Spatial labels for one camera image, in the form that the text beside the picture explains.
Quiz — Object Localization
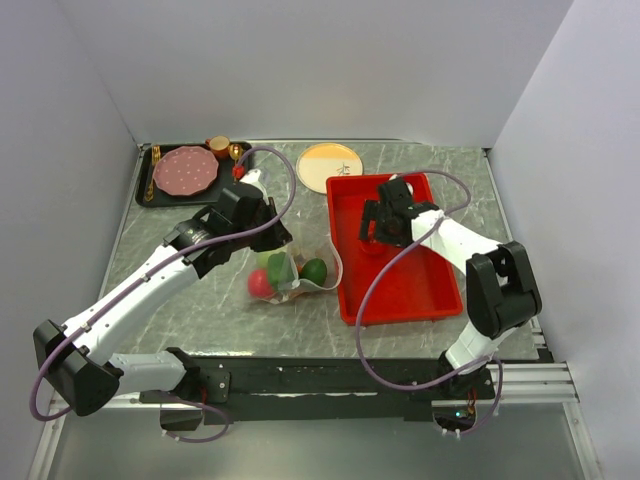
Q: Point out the red tomato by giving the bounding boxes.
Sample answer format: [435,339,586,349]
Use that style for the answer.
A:
[360,239,387,256]

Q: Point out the light green apple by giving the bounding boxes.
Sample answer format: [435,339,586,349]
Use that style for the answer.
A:
[256,252,273,268]

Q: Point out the green bell pepper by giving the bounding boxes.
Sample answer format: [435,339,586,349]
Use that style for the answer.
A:
[266,252,295,290]

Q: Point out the red apple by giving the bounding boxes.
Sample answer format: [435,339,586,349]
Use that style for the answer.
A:
[247,269,275,299]

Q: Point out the clear zip top bag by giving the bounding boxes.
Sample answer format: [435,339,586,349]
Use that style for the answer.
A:
[246,225,344,305]

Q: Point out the green lime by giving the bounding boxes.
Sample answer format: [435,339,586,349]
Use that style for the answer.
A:
[299,258,328,287]

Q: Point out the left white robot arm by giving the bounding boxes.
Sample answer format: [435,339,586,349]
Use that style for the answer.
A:
[33,181,292,416]

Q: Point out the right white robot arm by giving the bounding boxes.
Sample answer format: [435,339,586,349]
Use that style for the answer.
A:
[359,177,542,398]

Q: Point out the gold spoon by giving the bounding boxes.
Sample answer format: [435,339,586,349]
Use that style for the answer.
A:
[228,143,244,167]

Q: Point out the orange cup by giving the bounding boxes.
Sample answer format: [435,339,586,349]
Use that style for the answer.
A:
[205,135,231,159]

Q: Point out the pink dotted plate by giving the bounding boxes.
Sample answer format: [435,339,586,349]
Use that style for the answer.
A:
[153,146,219,197]

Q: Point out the beige round plate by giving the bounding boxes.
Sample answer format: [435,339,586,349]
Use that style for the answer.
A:
[296,143,364,194]

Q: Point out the red plastic bin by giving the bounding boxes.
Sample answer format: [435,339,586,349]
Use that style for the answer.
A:
[327,174,463,326]

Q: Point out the gold fork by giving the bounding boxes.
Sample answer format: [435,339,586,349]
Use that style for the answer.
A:
[143,145,161,203]

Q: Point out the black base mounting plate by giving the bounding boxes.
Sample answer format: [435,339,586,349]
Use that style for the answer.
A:
[104,349,496,434]

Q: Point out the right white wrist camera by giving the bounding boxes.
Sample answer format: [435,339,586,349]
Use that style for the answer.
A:
[388,172,416,194]

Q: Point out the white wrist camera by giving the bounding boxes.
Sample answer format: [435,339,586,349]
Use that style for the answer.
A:
[239,168,268,199]
[388,172,416,194]

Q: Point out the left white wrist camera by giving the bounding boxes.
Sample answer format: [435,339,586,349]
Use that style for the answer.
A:
[239,168,268,199]

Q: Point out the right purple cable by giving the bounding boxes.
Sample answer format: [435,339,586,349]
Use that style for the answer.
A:
[353,170,505,437]

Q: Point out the purple cable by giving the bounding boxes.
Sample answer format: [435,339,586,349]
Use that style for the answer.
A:
[353,170,505,437]
[28,146,298,446]

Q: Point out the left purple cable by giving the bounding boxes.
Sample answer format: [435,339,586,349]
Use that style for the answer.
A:
[28,146,298,446]

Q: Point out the aluminium rail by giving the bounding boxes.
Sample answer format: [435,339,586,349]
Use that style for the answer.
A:
[49,362,579,412]

